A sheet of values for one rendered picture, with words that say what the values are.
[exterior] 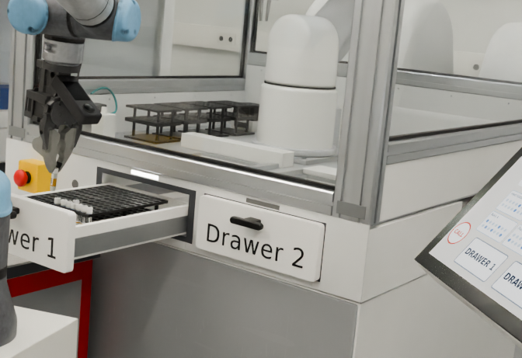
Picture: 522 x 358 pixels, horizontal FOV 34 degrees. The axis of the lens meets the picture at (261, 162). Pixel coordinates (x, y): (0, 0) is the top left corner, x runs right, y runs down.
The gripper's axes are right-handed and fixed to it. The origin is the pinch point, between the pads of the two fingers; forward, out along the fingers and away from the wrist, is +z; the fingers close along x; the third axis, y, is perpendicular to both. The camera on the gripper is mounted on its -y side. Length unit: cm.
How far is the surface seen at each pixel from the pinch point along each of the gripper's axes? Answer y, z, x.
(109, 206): -7.5, 6.7, -7.8
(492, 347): -59, 41, -99
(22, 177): 29.2, 12.0, -15.3
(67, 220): -16.5, 4.2, 10.6
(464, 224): -80, -13, -7
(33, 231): -8.1, 9.0, 10.7
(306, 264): -46, 8, -22
